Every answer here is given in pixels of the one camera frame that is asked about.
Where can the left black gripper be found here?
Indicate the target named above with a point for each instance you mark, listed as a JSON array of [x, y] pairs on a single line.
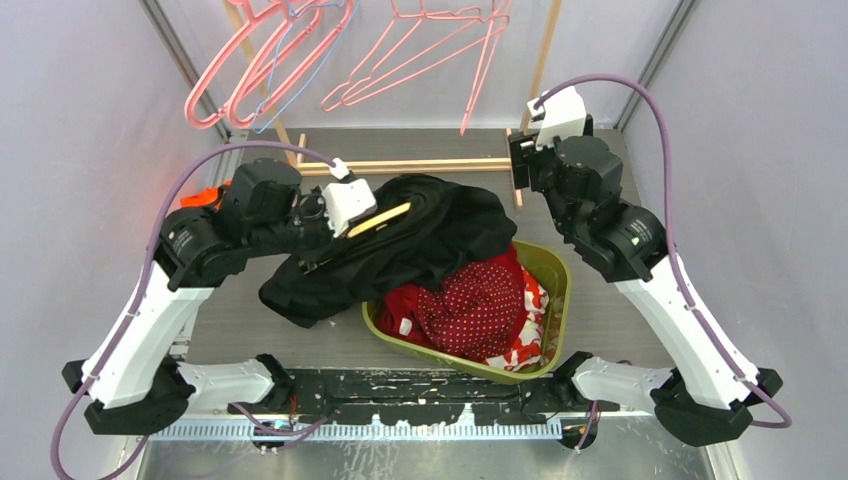
[[315, 203]]

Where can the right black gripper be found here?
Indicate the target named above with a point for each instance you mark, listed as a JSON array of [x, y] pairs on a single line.
[[520, 154]]

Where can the black garment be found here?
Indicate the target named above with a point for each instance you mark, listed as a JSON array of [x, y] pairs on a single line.
[[448, 226]]

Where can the yellow wooden hanger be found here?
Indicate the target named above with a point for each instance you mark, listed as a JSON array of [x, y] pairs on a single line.
[[376, 221]]

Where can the pink hanger of red garment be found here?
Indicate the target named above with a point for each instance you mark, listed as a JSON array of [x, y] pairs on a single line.
[[498, 21]]

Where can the dark red polka dot garment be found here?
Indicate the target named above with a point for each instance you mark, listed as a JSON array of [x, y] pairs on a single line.
[[477, 311]]

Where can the plain red garment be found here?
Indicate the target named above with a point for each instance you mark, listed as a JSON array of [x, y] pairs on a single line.
[[404, 311]]

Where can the red poppy floral skirt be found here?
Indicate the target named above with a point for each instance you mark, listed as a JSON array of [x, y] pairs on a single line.
[[526, 350]]

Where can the pink hanger of dotted garment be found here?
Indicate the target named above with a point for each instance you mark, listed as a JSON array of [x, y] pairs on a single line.
[[421, 39]]

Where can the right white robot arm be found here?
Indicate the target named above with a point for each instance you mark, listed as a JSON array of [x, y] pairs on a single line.
[[707, 395]]

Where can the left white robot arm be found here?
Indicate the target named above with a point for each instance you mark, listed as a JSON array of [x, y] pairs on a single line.
[[135, 383]]

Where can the light blue hanger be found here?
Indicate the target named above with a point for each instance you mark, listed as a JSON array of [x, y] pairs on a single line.
[[296, 52]]

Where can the orange garment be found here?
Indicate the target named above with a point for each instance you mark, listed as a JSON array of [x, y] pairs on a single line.
[[211, 197]]

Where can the wooden clothes rack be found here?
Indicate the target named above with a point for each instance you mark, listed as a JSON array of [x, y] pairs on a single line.
[[411, 166]]

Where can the olive green plastic basket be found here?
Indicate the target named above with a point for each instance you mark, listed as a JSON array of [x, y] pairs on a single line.
[[477, 313]]

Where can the empty pink hangers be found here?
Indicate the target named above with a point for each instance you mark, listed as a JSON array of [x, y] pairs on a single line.
[[245, 96]]

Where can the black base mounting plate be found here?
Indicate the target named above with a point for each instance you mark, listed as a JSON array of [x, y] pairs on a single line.
[[430, 405]]

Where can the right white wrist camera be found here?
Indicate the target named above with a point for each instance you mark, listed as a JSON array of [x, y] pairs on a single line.
[[562, 116]]

